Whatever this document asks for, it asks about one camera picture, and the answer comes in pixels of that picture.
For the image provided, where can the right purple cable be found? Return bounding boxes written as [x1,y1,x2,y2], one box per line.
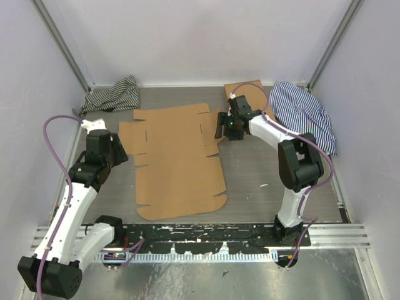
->
[230,81,335,269]

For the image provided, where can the blue white striped cloth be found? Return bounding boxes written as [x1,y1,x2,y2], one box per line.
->
[269,81,338,156]

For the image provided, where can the white slotted cable duct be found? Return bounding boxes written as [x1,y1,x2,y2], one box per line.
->
[93,251,279,263]

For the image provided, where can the aluminium front rail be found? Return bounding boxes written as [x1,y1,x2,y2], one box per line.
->
[29,223,371,251]

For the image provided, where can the folded brown cardboard box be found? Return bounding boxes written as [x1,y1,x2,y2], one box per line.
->
[224,80,276,121]

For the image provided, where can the left aluminium frame post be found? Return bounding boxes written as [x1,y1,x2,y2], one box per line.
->
[31,0,92,93]

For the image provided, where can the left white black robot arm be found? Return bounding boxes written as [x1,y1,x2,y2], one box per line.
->
[17,119,128,299]

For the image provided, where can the aluminium frame post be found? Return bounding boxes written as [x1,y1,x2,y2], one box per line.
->
[31,0,92,93]
[306,0,364,92]

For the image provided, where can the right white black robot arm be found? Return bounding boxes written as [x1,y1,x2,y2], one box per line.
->
[214,94,324,247]

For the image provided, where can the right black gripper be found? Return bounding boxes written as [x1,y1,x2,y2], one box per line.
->
[214,112,244,141]

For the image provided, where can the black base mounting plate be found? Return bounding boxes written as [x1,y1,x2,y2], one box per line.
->
[109,223,298,255]

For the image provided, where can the right aluminium frame post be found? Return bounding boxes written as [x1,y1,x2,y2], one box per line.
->
[306,0,364,92]

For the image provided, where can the brown cardboard box sheet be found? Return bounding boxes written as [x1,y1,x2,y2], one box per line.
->
[118,103,227,221]

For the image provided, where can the grey striped cloth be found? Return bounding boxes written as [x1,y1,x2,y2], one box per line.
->
[72,75,141,119]

